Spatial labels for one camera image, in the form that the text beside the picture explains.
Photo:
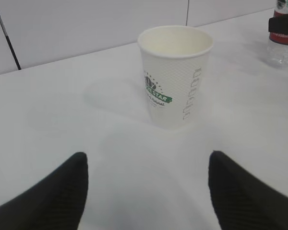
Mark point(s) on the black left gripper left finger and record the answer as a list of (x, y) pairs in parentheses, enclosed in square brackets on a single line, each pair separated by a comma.
[(55, 203)]

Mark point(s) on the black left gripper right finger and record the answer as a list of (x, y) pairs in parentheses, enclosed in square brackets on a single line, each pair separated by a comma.
[(241, 201)]

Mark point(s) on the white paper cup green logo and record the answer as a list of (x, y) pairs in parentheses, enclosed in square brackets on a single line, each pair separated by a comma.
[(174, 60)]

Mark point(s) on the clear water bottle red label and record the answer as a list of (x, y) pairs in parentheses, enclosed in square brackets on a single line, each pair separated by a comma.
[(277, 48)]

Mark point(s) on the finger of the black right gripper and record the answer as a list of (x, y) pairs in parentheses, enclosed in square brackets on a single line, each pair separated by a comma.
[(278, 24)]

